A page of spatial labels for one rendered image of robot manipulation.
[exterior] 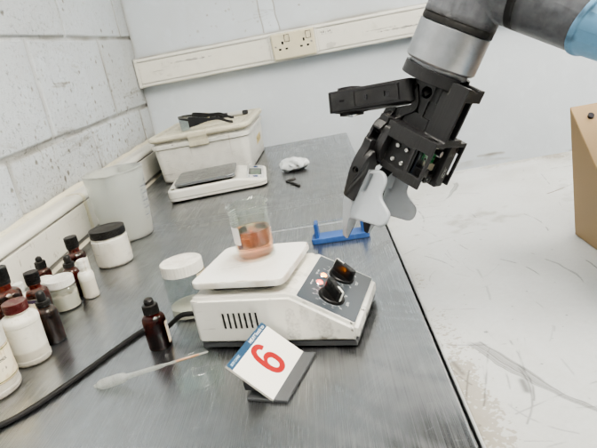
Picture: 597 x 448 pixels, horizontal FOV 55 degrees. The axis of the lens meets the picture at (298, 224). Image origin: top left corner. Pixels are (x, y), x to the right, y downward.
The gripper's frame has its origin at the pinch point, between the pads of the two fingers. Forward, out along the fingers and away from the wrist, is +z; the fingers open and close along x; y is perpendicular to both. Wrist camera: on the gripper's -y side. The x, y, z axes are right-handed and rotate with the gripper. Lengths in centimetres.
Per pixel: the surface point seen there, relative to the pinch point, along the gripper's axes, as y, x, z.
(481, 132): -48, 144, 11
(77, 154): -87, 15, 35
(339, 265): 0.6, -0.4, 6.0
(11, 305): -26.1, -27.2, 24.2
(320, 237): -16.4, 19.9, 15.7
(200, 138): -88, 53, 31
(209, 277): -8.3, -12.9, 11.0
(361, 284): 3.4, 1.4, 7.4
